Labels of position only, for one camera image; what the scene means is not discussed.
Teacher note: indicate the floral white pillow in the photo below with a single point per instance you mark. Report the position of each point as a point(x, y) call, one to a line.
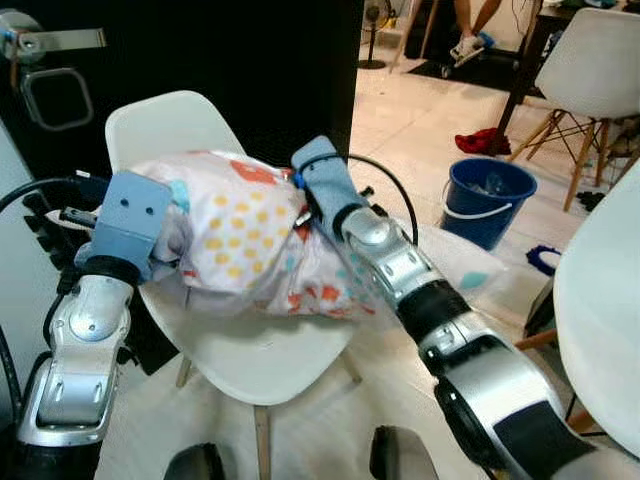
point(240, 230)

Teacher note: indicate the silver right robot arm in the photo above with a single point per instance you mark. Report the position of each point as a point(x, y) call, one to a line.
point(480, 370)

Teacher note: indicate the white chair with grey cushion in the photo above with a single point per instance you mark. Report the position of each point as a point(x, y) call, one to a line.
point(600, 300)

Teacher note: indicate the white chair under floral pillow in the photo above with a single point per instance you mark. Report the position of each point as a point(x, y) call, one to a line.
point(250, 350)

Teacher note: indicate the white chair by black table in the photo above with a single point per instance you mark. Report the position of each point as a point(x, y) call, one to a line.
point(595, 60)

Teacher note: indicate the grey loop door pull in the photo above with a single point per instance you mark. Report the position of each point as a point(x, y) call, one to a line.
point(57, 70)

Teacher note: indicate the blue plastic bucket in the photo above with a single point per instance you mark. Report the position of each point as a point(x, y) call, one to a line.
point(480, 225)

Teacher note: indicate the red cloth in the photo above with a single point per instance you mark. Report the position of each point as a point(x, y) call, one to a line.
point(480, 142)

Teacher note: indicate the black door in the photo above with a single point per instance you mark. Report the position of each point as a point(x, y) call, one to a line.
point(200, 60)

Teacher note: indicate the black standing fan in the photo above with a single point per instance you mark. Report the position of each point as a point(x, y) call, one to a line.
point(375, 12)

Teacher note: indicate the black floor mat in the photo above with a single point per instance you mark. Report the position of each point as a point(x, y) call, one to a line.
point(480, 78)

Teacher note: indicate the black robot right foot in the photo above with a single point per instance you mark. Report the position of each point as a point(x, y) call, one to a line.
point(400, 455)

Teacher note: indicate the black robot foot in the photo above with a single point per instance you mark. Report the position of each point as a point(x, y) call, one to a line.
point(195, 465)
point(400, 455)

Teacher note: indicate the person legs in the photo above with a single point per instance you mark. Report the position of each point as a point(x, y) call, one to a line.
point(470, 45)

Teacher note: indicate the black robot left foot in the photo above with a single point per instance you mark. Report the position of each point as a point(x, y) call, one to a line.
point(195, 465)

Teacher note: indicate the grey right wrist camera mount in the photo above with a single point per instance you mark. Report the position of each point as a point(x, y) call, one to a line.
point(325, 180)

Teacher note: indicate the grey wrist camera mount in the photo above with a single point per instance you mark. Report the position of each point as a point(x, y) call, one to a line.
point(325, 180)
point(130, 215)

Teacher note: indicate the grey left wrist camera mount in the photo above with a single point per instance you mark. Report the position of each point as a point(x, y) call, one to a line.
point(130, 215)

